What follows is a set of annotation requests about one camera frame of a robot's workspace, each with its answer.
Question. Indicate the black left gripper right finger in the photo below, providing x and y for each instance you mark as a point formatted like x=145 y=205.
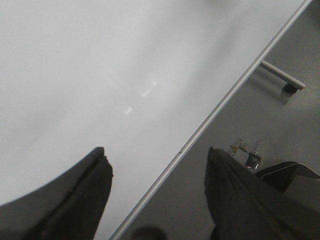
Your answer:
x=243 y=207

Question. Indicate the black caster wheel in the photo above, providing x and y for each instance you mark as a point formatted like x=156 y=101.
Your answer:
x=289 y=89

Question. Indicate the white whiteboard with grey frame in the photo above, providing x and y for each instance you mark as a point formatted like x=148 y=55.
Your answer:
x=136 y=77

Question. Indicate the crumpled foil debris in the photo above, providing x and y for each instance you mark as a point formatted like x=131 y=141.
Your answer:
x=253 y=159

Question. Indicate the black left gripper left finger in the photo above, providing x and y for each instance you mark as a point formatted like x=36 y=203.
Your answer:
x=69 y=207

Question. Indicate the black flat floor object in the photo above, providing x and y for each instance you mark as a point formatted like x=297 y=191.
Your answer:
x=281 y=175

